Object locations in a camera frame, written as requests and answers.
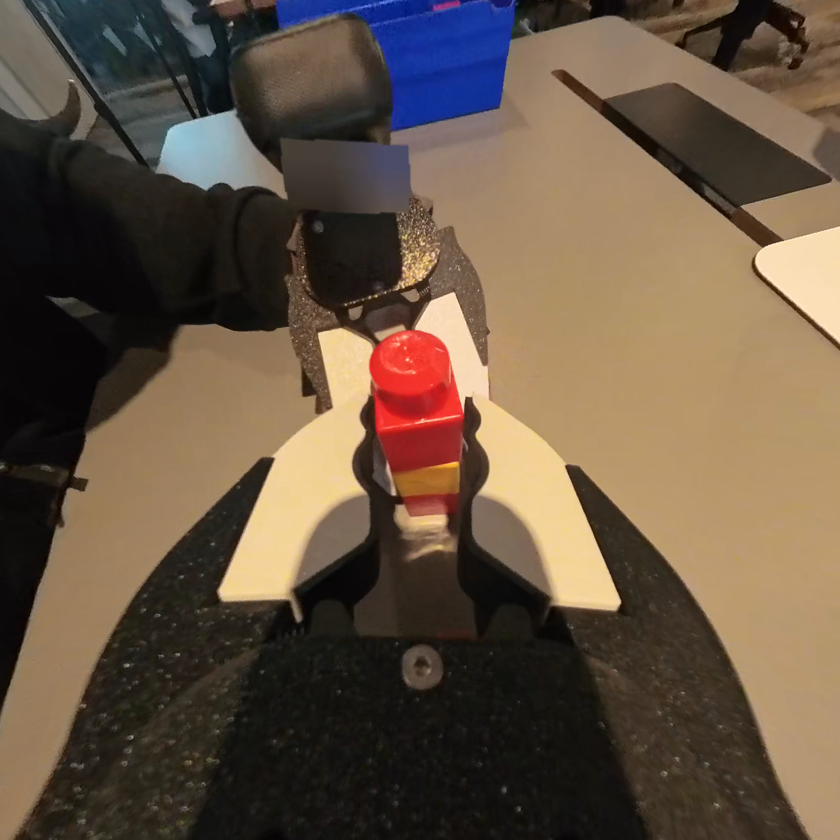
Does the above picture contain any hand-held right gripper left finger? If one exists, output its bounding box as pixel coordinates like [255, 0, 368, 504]
[217, 395, 383, 605]

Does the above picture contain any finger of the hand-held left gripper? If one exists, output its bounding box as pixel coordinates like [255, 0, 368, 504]
[407, 292, 491, 403]
[317, 326, 383, 413]

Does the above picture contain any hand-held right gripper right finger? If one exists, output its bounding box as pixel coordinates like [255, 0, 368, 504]
[458, 395, 622, 611]

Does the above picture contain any red mega block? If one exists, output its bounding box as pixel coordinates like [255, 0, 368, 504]
[369, 331, 466, 475]
[402, 492, 458, 521]

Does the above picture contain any yellow mega block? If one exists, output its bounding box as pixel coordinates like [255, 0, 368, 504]
[392, 461, 460, 498]

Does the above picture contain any blue plastic bin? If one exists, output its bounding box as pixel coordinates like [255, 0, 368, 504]
[276, 0, 517, 131]

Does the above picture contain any person's left forearm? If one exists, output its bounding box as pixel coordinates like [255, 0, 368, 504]
[0, 108, 301, 333]

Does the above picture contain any black desk mat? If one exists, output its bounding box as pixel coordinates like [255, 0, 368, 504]
[602, 82, 833, 208]

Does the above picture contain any white desk mat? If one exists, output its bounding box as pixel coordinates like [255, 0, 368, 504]
[752, 226, 840, 349]

